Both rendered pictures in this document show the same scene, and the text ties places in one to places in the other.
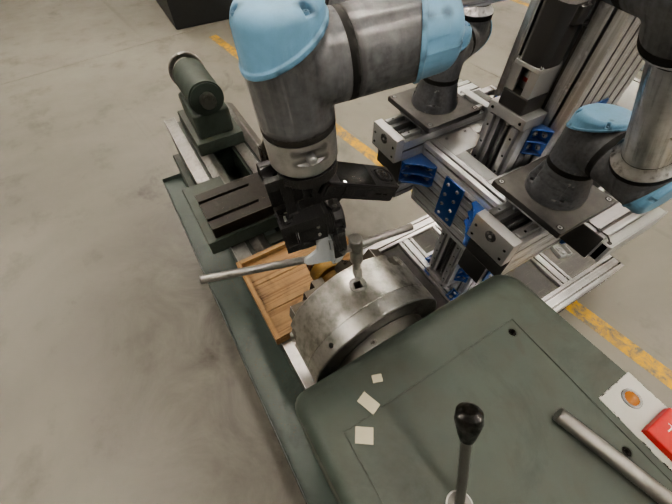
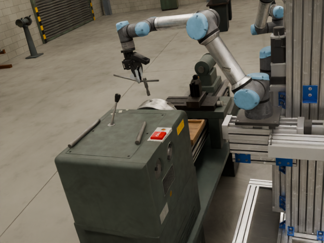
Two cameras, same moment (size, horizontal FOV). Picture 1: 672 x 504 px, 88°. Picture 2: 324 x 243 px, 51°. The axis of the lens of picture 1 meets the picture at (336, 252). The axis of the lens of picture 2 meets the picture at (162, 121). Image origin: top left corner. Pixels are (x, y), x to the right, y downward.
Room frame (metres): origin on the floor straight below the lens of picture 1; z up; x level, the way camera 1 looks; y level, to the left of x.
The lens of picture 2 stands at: (-0.70, -1.70, 2.00)
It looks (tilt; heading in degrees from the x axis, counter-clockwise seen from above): 25 degrees down; 56
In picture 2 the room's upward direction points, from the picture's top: 10 degrees counter-clockwise
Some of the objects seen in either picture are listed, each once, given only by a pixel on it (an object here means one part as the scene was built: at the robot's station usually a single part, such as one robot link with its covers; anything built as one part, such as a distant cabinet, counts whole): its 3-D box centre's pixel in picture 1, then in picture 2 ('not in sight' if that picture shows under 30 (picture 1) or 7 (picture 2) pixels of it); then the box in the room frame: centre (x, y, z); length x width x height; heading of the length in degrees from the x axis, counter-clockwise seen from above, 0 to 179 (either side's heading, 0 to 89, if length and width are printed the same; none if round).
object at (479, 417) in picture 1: (468, 421); (117, 97); (0.08, -0.15, 1.38); 0.04 x 0.03 x 0.05; 31
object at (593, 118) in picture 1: (593, 138); (257, 85); (0.67, -0.59, 1.33); 0.13 x 0.12 x 0.14; 20
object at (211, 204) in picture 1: (264, 193); (190, 103); (0.89, 0.25, 0.95); 0.43 x 0.18 x 0.04; 121
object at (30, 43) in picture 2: not in sight; (28, 37); (2.14, 8.68, 0.57); 0.47 x 0.37 x 1.14; 38
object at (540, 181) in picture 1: (563, 175); (258, 105); (0.68, -0.58, 1.21); 0.15 x 0.15 x 0.10
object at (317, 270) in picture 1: (328, 272); not in sight; (0.47, 0.02, 1.08); 0.09 x 0.09 x 0.09; 31
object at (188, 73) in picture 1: (202, 101); (206, 72); (1.37, 0.56, 1.01); 0.30 x 0.20 x 0.29; 31
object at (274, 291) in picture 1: (308, 275); (175, 130); (0.58, 0.09, 0.89); 0.36 x 0.30 x 0.04; 121
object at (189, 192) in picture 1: (265, 193); (195, 106); (0.94, 0.26, 0.90); 0.53 x 0.30 x 0.06; 121
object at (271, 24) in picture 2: not in sight; (275, 26); (1.36, -0.20, 1.46); 0.11 x 0.08 x 0.11; 142
